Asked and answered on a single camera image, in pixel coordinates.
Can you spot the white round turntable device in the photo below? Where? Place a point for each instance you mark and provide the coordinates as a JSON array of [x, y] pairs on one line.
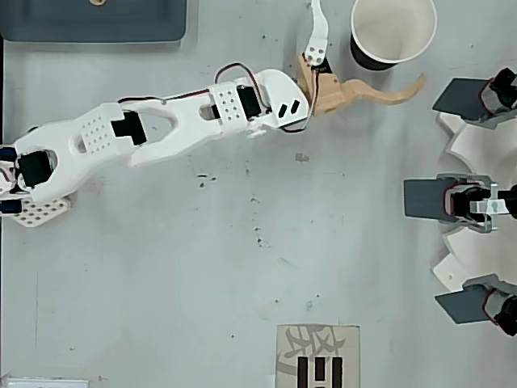
[[476, 145]]

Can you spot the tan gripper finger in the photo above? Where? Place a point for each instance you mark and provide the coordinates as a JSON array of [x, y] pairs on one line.
[[363, 91]]

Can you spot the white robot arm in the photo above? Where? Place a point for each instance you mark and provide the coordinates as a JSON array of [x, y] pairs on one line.
[[169, 121]]

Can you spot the dark grey paddle plate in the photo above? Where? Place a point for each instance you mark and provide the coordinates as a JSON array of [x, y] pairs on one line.
[[460, 307], [456, 99], [422, 199]]

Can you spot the white flat box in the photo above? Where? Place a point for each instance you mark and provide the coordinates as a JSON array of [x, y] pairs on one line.
[[44, 383]]

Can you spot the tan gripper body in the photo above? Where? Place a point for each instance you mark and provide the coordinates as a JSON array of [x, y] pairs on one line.
[[328, 94]]

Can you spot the printed grey paper card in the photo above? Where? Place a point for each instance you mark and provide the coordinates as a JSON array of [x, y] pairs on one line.
[[291, 363]]

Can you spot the silver metal bracket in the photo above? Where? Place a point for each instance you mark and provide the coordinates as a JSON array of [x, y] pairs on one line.
[[490, 207]]

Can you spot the black paper cup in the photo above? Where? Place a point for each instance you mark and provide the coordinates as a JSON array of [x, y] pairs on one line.
[[387, 28]]

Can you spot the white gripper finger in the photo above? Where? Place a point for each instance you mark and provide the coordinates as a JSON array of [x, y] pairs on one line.
[[319, 40]]

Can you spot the grey black motor unit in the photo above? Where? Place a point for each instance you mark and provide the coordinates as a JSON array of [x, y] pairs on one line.
[[501, 309], [498, 99], [458, 202]]

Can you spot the dark blue-grey tray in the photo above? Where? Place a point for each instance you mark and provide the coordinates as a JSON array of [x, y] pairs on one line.
[[81, 22]]

